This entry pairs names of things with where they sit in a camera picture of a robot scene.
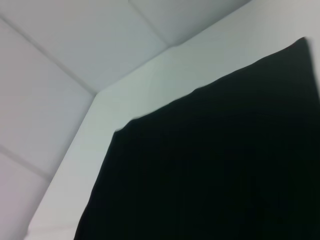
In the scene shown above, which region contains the black t-shirt with FREE print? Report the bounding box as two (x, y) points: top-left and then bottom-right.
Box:
(73, 36), (320, 240)

